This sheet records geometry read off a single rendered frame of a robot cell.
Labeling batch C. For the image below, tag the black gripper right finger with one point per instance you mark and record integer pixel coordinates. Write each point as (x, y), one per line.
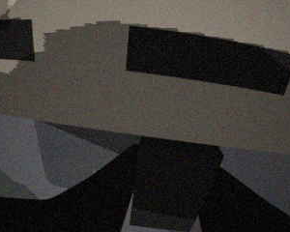
(231, 206)

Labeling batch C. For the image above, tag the black two-prong plug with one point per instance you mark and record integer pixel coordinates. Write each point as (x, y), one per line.
(172, 180)

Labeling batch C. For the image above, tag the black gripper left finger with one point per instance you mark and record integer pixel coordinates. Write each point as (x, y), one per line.
(98, 204)

